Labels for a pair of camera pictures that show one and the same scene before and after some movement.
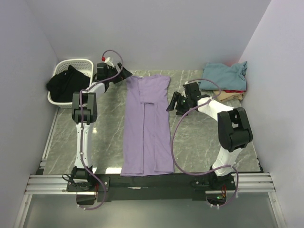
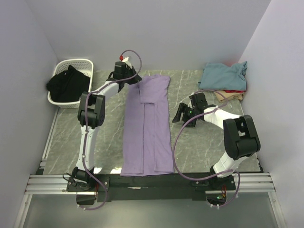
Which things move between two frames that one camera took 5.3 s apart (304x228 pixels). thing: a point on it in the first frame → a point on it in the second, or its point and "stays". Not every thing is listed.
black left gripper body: x=112 y=71 → x=130 y=72
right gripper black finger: x=176 y=97 → x=182 y=109
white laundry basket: x=85 y=66 stays
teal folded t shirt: x=232 y=78 stays
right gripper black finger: x=181 y=111 → x=191 y=124
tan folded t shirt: x=224 y=96 stays
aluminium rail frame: x=260 y=183 stays
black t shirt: x=62 y=86 stays
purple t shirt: x=147 y=135 stays
